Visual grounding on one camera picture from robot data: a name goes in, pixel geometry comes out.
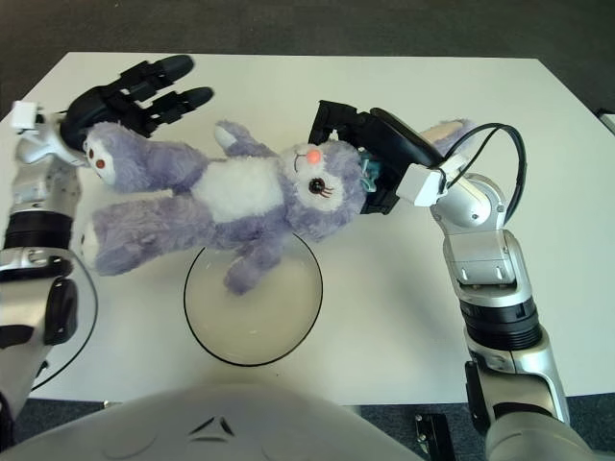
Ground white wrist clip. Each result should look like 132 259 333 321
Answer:
396 156 470 207
10 100 42 133

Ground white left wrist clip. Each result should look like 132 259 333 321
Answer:
10 100 42 133

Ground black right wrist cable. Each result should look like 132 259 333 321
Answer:
439 123 528 217

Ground grey robot torso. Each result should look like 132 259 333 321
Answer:
0 383 424 461

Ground thin black left elbow cable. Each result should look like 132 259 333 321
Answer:
28 258 100 390

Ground white plate with black rim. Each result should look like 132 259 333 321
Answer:
184 234 324 369

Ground purple plush bunny doll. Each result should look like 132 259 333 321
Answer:
79 117 480 296

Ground black metal bracket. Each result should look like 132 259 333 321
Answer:
413 411 453 461

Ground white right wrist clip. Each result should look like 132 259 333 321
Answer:
396 156 470 207

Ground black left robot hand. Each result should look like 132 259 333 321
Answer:
60 54 215 159

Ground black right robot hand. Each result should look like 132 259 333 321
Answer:
307 99 446 216

